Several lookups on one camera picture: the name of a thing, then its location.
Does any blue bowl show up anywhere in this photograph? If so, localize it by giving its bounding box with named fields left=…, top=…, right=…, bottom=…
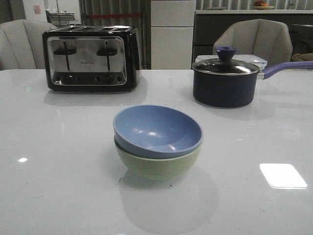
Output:
left=113, top=105, right=203, bottom=159

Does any green bowl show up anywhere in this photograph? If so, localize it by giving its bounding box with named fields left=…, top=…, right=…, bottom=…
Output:
left=114, top=141, right=201, bottom=181

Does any dark blue saucepan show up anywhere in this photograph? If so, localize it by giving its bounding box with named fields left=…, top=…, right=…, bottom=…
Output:
left=193, top=61, right=313, bottom=108

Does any glass pot lid blue knob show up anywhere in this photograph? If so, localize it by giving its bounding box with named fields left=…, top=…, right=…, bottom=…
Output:
left=191, top=46, right=259, bottom=75

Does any black chrome four-slot toaster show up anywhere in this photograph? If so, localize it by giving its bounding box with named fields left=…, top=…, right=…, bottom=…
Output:
left=43, top=25, right=141, bottom=92

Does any white refrigerator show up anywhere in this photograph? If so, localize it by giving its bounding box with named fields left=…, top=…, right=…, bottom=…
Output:
left=151, top=0, right=196, bottom=70

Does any dark kitchen counter cabinet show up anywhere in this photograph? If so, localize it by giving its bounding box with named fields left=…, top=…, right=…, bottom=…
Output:
left=192, top=9, right=313, bottom=60

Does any clear plastic container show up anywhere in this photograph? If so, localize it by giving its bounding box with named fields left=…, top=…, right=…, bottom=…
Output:
left=195, top=54, right=268, bottom=70

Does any beige armchair right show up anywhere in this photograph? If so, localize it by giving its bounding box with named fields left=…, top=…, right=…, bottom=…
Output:
left=214, top=19, right=293, bottom=66

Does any beige armchair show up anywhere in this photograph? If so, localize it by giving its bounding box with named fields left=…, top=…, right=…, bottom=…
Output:
left=214, top=19, right=293, bottom=66
left=0, top=19, right=56, bottom=70

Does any beige armchair left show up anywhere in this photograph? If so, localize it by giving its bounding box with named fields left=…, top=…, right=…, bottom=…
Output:
left=0, top=19, right=56, bottom=70

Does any fruit bowl on counter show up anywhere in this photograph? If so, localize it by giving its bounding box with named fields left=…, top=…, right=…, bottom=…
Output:
left=253, top=0, right=274, bottom=10

